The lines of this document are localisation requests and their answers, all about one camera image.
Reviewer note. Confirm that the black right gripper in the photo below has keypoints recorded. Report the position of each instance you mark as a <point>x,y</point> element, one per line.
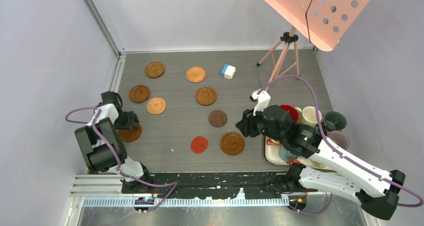
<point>246,125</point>

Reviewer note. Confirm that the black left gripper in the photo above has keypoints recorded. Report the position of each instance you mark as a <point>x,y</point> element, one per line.
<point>132,119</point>

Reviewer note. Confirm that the brown ringed coaster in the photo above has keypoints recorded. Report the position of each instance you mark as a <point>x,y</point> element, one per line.
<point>205,96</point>
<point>232,143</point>
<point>139,93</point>
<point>130,135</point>
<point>154,69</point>

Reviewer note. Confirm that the dark walnut coaster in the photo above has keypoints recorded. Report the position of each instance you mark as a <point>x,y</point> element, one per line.
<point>217,118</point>

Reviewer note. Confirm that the woven rattan coaster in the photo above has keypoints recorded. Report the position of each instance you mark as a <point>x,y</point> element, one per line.
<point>156,105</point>
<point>195,74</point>

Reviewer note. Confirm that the red apple paper coaster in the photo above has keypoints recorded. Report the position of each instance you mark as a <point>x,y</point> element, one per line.
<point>199,144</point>

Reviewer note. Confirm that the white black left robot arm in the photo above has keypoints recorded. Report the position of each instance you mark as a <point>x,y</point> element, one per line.
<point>102,143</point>

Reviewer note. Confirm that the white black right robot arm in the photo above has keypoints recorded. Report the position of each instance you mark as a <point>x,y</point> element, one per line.
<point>375,190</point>

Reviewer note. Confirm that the small orange cup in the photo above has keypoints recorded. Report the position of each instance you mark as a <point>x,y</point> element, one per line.
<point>272,142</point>

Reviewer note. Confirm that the white tray black rim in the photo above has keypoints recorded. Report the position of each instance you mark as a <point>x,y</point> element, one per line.
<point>271,155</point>

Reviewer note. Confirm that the black floral mug red inside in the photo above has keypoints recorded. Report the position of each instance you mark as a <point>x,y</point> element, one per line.
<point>293,112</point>

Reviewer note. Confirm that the blue white toy block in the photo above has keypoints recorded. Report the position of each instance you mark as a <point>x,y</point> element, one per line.
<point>228,71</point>

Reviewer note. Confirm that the blue butterfly plate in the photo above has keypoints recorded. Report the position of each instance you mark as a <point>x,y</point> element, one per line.
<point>286,155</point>

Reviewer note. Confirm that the cream green mug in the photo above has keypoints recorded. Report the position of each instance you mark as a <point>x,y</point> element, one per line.
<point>309,116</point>

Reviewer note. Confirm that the dark green mug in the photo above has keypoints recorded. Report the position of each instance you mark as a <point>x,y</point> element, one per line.
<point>334,121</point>

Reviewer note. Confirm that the grey purple mug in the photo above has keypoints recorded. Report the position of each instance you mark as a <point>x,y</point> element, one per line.
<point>340,138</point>

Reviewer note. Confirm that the pink music stand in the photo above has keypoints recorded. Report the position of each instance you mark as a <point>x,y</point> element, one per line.
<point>322,22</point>

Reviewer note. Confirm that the aluminium frame post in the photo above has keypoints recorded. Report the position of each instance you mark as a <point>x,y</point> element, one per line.
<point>98,13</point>

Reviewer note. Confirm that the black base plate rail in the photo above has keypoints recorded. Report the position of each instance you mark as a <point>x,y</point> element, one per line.
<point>186,190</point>

